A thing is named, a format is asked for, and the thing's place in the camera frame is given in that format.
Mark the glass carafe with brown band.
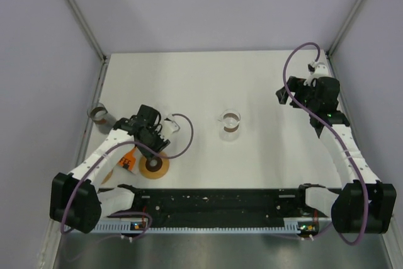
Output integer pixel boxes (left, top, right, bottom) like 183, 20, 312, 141
218, 109, 241, 142

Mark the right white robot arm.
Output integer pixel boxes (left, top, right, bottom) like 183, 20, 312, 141
276, 76, 397, 234

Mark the grey glass carafe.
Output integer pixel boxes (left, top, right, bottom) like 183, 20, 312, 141
87, 103, 116, 135

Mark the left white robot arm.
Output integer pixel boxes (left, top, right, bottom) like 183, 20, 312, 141
50, 105, 179, 233

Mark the left aluminium frame post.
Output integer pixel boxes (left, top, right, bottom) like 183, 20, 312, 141
64, 0, 107, 62

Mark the wooden dripper ring stand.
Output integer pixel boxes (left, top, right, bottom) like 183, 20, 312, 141
139, 156, 169, 180

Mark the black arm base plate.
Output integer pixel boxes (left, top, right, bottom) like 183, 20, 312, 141
117, 186, 325, 228

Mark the grey slotted cable duct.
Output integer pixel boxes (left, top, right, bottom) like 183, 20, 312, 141
91, 217, 315, 234

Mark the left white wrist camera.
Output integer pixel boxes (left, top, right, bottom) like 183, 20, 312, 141
161, 114, 180, 140

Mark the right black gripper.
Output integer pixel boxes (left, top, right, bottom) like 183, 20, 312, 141
275, 77, 319, 112

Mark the aluminium front rail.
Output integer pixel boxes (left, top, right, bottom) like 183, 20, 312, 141
49, 196, 77, 221

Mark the right aluminium frame post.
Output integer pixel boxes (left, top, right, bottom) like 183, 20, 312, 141
326, 0, 368, 58

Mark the aluminium frame post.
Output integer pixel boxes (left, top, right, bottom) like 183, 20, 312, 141
326, 0, 368, 58
64, 0, 107, 62

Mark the purple cable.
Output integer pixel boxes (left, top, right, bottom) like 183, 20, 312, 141
283, 42, 369, 246
61, 113, 193, 244

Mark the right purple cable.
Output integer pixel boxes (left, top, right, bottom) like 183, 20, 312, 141
283, 42, 369, 246

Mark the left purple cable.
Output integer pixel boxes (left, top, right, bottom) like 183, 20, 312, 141
61, 113, 193, 244

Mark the orange coffee filter box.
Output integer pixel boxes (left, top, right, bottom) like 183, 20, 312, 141
117, 147, 138, 175

